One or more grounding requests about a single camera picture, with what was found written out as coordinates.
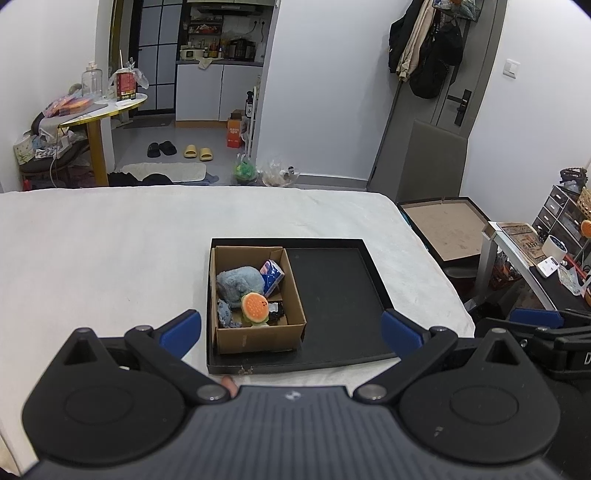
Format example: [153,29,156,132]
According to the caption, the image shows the grey padded panel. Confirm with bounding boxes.
[398,119,469,204]

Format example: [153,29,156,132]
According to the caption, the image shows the clear glass bottle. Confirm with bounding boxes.
[82,61,103,100]

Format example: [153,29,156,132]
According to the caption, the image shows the dark clothes on floor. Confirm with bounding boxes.
[107,172,171,186]

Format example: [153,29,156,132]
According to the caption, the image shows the black framed glass door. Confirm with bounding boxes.
[136,0,178,114]

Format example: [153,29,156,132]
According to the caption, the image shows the blue fluffy plush toy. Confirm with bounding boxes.
[216,266,265,303]

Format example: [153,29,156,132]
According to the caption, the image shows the black hanging jacket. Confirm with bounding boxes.
[389,9,411,75]

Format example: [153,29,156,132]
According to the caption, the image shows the orange cardboard carton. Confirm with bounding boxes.
[226,109,247,149]

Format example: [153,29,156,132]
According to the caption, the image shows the green plastic bag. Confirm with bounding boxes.
[232,154,258,183]

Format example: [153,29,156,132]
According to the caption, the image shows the beige hanging garment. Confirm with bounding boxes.
[396,0,437,83]

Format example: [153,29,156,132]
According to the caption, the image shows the clear plastic bag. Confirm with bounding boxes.
[261,159,301,186]

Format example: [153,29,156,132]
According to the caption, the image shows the black picture frame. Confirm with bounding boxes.
[397,196,494,266]

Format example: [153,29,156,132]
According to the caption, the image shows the white floor mat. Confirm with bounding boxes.
[121,162,207,183]

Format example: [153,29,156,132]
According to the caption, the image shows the round table with yellow legs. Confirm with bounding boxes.
[58,92,148,188]

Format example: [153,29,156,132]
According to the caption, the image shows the crinkled clear wrapper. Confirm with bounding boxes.
[108,58,151,90]

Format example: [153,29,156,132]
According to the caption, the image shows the white cup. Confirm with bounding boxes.
[541,234,568,259]

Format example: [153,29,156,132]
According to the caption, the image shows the cluttered dark chair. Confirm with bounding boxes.
[14,113,90,190]

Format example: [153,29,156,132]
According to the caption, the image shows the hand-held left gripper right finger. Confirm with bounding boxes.
[353,309,536,407]

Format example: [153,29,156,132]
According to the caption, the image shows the brown cardboard box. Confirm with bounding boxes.
[209,246,308,355]

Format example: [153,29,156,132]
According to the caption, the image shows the black shallow tray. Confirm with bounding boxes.
[206,237,402,376]

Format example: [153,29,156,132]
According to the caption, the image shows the black door lock handle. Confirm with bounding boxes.
[446,89,472,126]

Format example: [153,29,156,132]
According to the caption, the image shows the black hanging bag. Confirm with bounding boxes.
[409,18,465,100]

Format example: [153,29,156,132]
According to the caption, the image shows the white desk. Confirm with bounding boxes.
[480,220,591,312]

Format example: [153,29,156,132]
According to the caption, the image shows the red carton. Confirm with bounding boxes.
[115,68,136,101]

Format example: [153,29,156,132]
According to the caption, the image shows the white kitchen cabinet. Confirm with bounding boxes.
[175,62,264,123]

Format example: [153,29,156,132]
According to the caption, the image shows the brown printed book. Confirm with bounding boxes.
[489,222,546,266]

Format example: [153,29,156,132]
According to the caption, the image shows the grey drawer organiser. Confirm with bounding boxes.
[533,185,587,241]

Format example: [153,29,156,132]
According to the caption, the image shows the hamburger plush toy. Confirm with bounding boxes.
[240,292,271,327]

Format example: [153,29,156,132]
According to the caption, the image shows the grey door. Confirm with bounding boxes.
[367,0,506,192]

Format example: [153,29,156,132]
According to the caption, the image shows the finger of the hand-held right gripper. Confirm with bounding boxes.
[475,318,591,354]
[509,308,591,329]

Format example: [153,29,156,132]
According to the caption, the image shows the blue tissue pack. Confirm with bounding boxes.
[259,259,286,298]

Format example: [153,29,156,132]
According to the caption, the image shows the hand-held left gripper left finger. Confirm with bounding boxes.
[58,309,232,407]

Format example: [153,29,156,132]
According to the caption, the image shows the white narrow shelf cart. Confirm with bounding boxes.
[244,74,263,160]

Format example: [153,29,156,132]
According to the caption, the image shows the row of kitchen bottles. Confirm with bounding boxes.
[202,37,257,62]

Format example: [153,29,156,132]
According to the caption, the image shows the dark bead bracelets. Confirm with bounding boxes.
[560,167,588,192]

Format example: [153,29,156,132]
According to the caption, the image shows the orange snack packets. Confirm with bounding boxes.
[44,95,95,118]

